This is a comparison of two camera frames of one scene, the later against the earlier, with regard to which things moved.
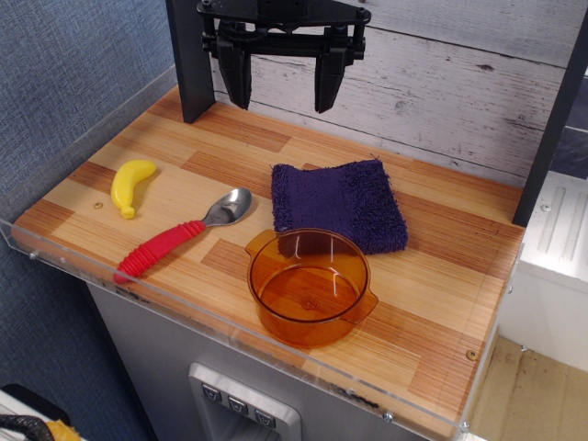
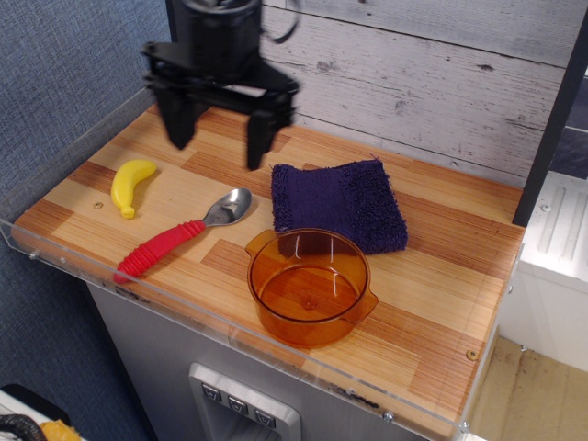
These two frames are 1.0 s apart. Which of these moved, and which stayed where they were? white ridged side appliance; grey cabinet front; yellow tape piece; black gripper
Moved: black gripper
Stayed: grey cabinet front; yellow tape piece; white ridged side appliance
